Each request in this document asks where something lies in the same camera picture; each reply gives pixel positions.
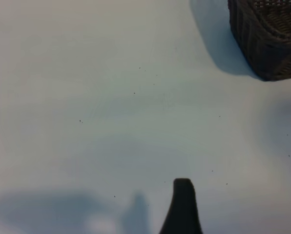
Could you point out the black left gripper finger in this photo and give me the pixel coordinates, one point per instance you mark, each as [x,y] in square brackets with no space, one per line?
[183,209]

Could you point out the dark brown wicker basket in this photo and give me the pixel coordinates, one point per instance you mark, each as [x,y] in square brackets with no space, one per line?
[265,41]

